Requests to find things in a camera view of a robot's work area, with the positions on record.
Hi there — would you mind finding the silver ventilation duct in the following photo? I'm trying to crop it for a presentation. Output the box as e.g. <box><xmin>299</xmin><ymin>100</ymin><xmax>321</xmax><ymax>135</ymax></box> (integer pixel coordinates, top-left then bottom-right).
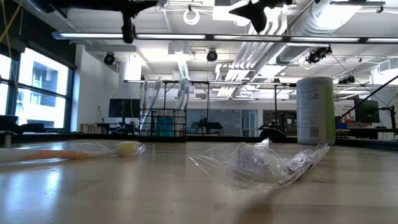
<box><xmin>275</xmin><ymin>0</ymin><xmax>363</xmax><ymax>66</ymax></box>

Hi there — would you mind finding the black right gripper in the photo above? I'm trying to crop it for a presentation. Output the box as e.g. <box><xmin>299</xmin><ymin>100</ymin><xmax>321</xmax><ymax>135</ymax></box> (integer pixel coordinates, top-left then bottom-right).
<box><xmin>229</xmin><ymin>0</ymin><xmax>293</xmax><ymax>34</ymax></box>

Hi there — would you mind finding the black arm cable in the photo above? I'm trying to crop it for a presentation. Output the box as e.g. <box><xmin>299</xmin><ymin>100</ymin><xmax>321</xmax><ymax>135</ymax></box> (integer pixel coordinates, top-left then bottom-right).
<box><xmin>335</xmin><ymin>74</ymin><xmax>398</xmax><ymax>123</ymax></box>

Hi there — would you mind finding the orange wrapped toothbrush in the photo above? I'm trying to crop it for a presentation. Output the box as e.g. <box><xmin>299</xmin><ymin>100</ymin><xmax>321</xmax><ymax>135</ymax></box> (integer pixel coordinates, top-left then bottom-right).
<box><xmin>0</xmin><ymin>141</ymin><xmax>147</xmax><ymax>165</ymax></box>

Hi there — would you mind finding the green toothbrush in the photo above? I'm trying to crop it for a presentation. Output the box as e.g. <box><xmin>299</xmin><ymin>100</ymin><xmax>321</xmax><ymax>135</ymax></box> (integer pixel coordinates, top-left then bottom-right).
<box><xmin>146</xmin><ymin>77</ymin><xmax>163</xmax><ymax>138</ymax></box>

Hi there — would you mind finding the large window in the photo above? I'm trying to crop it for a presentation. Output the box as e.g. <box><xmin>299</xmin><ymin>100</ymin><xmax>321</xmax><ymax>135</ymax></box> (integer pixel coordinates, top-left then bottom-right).
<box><xmin>0</xmin><ymin>46</ymin><xmax>75</xmax><ymax>131</ymax></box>

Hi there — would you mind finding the black wire basket holder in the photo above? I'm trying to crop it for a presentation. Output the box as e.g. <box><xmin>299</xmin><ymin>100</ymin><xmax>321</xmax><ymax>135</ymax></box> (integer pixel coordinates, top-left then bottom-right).
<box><xmin>137</xmin><ymin>108</ymin><xmax>188</xmax><ymax>143</ymax></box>

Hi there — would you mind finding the black ceiling-mounted device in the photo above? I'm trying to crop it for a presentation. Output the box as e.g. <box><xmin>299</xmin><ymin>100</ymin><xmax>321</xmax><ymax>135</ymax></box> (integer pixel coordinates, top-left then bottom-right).
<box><xmin>306</xmin><ymin>45</ymin><xmax>333</xmax><ymax>65</ymax></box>

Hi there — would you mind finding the white poster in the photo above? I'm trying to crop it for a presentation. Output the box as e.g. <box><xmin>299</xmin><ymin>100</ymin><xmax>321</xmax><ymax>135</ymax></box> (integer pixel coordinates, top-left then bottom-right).
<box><xmin>335</xmin><ymin>101</ymin><xmax>355</xmax><ymax>124</ymax></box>

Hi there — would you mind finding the black office chair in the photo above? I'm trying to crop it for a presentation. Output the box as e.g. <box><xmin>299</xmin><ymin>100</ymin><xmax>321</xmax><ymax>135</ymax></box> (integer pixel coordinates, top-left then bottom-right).
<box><xmin>259</xmin><ymin>128</ymin><xmax>287</xmax><ymax>139</ymax></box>

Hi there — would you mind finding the blue toothbrush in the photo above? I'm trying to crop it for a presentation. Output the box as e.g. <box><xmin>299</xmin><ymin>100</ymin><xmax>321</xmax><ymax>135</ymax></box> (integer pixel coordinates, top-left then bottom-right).
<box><xmin>140</xmin><ymin>78</ymin><xmax>150</xmax><ymax>138</ymax></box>

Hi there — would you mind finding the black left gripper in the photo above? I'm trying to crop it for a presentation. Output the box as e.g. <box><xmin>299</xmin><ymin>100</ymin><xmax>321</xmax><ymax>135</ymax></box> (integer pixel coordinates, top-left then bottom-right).
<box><xmin>119</xmin><ymin>0</ymin><xmax>159</xmax><ymax>44</ymax></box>

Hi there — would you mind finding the white coiled cable ring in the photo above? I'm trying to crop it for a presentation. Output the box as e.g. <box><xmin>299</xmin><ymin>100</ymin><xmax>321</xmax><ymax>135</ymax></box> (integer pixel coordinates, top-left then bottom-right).
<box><xmin>182</xmin><ymin>8</ymin><xmax>201</xmax><ymax>26</ymax></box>

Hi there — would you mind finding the white wipes canister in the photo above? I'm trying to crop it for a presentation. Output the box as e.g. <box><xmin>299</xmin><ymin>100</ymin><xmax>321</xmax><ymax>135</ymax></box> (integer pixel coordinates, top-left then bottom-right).
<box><xmin>295</xmin><ymin>76</ymin><xmax>336</xmax><ymax>146</ymax></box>

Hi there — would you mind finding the long ceiling light bar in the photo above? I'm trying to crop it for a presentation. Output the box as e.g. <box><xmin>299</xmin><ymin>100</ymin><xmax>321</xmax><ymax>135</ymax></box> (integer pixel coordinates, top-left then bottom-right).
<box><xmin>51</xmin><ymin>30</ymin><xmax>398</xmax><ymax>44</ymax></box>

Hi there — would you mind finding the clear plastic bag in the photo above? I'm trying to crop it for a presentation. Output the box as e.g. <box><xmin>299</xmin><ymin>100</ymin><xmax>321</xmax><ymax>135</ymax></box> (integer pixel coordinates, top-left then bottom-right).
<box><xmin>188</xmin><ymin>138</ymin><xmax>331</xmax><ymax>191</ymax></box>

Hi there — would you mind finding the black computer monitor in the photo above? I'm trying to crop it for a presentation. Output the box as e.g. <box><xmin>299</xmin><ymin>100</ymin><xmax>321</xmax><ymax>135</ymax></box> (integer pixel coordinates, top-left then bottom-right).
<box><xmin>353</xmin><ymin>98</ymin><xmax>381</xmax><ymax>124</ymax></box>
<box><xmin>108</xmin><ymin>98</ymin><xmax>141</xmax><ymax>118</ymax></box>

